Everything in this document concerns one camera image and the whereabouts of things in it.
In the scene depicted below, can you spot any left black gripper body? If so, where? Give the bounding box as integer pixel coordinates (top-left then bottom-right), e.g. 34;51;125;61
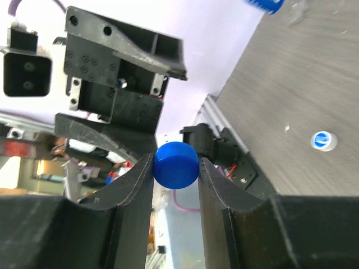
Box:
64;35;169;132

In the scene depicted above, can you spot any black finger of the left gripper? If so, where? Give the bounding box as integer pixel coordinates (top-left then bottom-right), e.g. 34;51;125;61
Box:
54;113;157;163
65;6;187;81

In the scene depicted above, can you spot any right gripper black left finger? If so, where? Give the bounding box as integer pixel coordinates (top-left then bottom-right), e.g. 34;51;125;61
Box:
1;154;154;268

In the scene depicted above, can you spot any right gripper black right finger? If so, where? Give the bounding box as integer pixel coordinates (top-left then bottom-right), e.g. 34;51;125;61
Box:
199;158;358;268

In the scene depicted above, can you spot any dark blue bottle cap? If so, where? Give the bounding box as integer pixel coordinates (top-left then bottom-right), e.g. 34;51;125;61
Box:
153;142;199;189

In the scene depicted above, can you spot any blue label water bottle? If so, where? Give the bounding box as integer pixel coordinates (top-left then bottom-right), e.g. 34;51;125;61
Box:
245;0;309;25

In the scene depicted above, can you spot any blue white bottle cap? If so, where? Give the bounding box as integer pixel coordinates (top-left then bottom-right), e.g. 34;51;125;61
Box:
311;131;338;152

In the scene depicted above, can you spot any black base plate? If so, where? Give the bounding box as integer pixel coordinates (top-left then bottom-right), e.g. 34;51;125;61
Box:
214;128;278;200

